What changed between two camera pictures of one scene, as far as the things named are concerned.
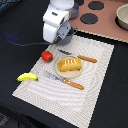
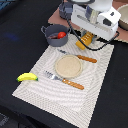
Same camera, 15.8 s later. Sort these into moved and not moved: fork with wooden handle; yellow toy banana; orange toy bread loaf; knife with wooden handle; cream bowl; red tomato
Moved: red tomato; orange toy bread loaf
Not moved: knife with wooden handle; cream bowl; yellow toy banana; fork with wooden handle
